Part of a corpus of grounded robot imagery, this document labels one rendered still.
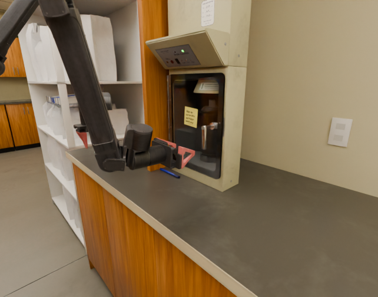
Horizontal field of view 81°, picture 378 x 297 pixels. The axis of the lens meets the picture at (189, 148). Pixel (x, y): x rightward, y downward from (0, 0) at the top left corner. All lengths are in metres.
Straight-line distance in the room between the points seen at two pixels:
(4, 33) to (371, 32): 1.32
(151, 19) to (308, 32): 0.66
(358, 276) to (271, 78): 0.86
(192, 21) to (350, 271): 0.89
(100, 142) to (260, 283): 0.49
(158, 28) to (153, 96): 0.28
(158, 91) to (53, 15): 0.63
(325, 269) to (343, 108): 0.65
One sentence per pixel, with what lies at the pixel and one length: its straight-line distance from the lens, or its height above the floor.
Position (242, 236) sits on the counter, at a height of 0.94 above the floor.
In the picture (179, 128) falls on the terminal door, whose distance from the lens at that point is 0.97.
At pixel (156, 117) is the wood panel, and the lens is 1.05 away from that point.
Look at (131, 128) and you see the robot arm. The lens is 0.59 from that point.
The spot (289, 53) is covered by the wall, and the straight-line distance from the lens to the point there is 1.17.
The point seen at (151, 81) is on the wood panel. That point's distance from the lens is 1.03.
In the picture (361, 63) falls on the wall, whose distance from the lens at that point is 1.09.
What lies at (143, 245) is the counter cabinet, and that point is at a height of 0.74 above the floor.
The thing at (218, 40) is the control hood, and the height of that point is 1.48.
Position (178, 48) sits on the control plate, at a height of 1.47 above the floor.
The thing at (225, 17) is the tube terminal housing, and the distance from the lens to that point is 0.83.
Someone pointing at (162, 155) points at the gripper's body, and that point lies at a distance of 0.66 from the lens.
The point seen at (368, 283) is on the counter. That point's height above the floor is 0.94.
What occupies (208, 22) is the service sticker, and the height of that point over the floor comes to 1.56.
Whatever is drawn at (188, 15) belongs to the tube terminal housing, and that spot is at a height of 1.60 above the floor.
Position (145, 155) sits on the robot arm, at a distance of 0.63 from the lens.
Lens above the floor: 1.36
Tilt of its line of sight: 17 degrees down
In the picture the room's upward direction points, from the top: straight up
